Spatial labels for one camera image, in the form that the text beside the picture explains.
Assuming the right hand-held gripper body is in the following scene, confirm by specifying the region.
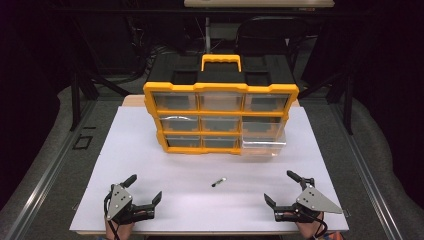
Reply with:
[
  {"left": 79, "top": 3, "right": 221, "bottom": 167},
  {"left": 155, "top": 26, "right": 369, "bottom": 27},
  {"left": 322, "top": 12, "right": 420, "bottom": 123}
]
[{"left": 274, "top": 177, "right": 344, "bottom": 224}]

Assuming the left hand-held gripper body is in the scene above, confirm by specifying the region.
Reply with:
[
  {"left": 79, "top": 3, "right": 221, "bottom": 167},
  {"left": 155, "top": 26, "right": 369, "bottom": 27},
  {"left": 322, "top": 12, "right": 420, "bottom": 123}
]
[{"left": 104, "top": 183, "right": 156, "bottom": 226}]

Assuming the clear plastic drawer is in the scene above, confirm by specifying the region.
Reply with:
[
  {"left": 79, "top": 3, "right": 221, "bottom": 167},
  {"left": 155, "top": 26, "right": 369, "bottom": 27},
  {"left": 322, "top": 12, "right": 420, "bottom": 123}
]
[{"left": 240, "top": 121, "right": 288, "bottom": 158}]

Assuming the person's right hand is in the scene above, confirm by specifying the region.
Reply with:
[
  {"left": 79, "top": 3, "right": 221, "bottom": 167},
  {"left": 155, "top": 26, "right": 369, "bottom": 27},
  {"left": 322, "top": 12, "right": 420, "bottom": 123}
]
[{"left": 296, "top": 213, "right": 326, "bottom": 239}]

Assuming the person's left hand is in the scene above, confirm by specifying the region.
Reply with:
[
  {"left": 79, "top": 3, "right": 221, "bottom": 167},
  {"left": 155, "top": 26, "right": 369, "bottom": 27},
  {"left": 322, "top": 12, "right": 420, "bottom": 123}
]
[{"left": 105, "top": 217, "right": 135, "bottom": 240}]

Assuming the yellow and black organizer cabinet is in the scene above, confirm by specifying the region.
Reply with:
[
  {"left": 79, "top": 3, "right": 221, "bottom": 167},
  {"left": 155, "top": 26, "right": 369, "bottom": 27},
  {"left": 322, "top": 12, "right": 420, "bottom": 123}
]
[{"left": 143, "top": 53, "right": 300, "bottom": 156}]

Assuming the black office chair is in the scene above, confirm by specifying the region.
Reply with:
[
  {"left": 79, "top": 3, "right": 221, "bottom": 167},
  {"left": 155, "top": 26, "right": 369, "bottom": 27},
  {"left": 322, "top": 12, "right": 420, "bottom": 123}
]
[{"left": 234, "top": 15, "right": 310, "bottom": 69}]

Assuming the grey metal pole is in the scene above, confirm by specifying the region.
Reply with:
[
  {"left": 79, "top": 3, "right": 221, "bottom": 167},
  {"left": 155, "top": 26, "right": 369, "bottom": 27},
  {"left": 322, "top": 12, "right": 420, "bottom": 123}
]
[{"left": 204, "top": 15, "right": 212, "bottom": 55}]

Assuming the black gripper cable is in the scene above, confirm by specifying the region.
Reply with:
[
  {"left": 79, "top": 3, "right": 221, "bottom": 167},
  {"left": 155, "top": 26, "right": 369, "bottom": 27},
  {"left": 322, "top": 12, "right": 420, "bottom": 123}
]
[
  {"left": 308, "top": 213, "right": 330, "bottom": 240},
  {"left": 103, "top": 192, "right": 122, "bottom": 240}
]

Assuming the black metal frame stand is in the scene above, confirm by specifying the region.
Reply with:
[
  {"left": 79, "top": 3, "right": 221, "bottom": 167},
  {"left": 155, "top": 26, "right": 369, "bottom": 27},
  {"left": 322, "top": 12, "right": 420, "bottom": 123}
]
[
  {"left": 69, "top": 64, "right": 132, "bottom": 132},
  {"left": 297, "top": 66, "right": 355, "bottom": 136}
]

